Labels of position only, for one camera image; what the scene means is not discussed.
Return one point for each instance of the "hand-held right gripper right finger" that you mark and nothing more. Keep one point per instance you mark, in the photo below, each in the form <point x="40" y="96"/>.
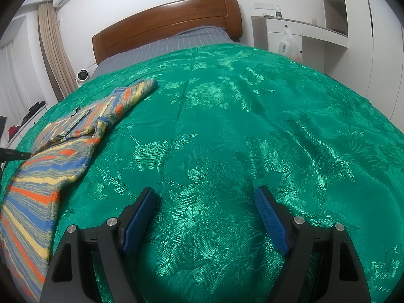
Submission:
<point x="271" y="221"/>

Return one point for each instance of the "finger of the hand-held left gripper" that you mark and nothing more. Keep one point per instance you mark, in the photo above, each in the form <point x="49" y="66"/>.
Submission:
<point x="14" y="154"/>

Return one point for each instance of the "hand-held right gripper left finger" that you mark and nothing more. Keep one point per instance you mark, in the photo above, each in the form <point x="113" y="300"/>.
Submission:
<point x="139" y="221"/>

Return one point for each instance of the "striped knit sweater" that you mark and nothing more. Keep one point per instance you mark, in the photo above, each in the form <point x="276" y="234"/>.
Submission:
<point x="38" y="189"/>

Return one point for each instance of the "red item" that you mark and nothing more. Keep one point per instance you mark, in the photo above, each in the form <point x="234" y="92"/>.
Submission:
<point x="13" y="132"/>

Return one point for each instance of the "white drawer cabinet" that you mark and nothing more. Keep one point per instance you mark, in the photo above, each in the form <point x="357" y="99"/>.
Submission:
<point x="28" y="126"/>

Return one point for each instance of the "black item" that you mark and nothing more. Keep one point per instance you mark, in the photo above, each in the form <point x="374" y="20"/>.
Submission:
<point x="34" y="110"/>

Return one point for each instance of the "white sheer curtain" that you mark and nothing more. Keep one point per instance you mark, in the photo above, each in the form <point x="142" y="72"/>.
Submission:
<point x="8" y="79"/>

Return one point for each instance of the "small white fan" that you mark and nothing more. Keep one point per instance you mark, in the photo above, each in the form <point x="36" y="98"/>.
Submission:
<point x="83" y="76"/>

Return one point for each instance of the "beige curtain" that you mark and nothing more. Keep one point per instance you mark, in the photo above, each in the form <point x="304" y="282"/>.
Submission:
<point x="55" y="47"/>

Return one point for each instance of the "green patterned blanket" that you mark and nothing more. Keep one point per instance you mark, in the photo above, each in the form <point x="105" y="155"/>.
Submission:
<point x="221" y="116"/>

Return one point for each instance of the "white plastic bag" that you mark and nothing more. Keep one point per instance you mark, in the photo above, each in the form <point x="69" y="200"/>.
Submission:
<point x="289" y="45"/>

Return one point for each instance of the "grey striped bed sheet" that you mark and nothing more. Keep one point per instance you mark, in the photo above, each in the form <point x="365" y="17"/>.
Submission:
<point x="176" y="45"/>

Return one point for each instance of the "white desk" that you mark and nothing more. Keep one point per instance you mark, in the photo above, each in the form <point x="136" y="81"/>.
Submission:
<point x="315" y="36"/>

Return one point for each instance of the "white wardrobe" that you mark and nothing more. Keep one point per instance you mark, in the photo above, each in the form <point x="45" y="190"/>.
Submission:
<point x="372" y="53"/>

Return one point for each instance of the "wooden headboard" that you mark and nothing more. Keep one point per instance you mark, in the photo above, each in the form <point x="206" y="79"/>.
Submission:
<point x="167" y="15"/>

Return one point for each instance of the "clear bottle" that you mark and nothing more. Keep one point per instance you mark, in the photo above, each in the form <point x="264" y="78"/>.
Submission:
<point x="278" y="11"/>

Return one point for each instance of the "white wall switch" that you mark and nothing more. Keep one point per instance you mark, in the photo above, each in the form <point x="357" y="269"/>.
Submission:
<point x="264" y="5"/>

